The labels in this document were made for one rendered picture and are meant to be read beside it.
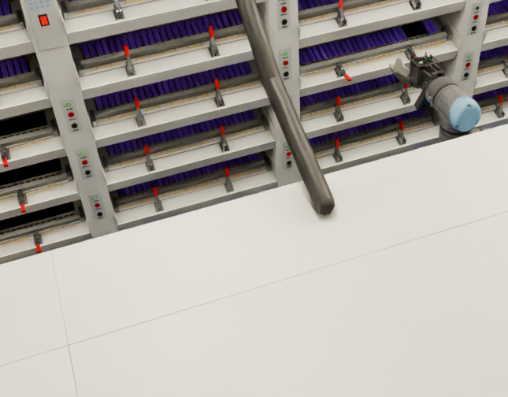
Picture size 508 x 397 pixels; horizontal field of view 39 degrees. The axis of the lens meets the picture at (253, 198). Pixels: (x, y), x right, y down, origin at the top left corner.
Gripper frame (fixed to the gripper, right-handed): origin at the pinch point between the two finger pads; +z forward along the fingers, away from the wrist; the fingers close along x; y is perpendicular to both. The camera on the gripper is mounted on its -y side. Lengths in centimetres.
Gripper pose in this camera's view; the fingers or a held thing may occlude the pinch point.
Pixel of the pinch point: (405, 64)
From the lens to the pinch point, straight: 236.4
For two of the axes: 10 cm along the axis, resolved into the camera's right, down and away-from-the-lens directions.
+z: -3.2, -6.0, 7.3
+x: -9.4, 2.6, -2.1
